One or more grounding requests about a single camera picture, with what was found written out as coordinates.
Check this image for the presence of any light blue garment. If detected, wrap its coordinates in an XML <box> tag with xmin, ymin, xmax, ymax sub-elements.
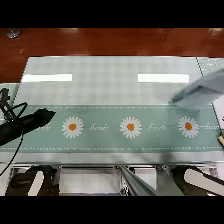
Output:
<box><xmin>169</xmin><ymin>67</ymin><xmax>224</xmax><ymax>112</ymax></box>

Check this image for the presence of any grey round disc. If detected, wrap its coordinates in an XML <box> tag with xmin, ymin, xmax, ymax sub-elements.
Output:
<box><xmin>6</xmin><ymin>28</ymin><xmax>22</xmax><ymax>40</ymax></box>

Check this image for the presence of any silver frame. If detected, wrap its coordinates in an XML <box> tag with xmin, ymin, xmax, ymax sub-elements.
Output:
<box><xmin>0</xmin><ymin>161</ymin><xmax>224</xmax><ymax>197</ymax></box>

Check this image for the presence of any black cable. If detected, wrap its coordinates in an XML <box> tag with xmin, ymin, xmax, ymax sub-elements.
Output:
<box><xmin>0</xmin><ymin>125</ymin><xmax>26</xmax><ymax>177</ymax></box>

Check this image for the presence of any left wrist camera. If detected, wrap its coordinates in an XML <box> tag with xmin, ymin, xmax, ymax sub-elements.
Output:
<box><xmin>0</xmin><ymin>87</ymin><xmax>16</xmax><ymax>121</ymax></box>

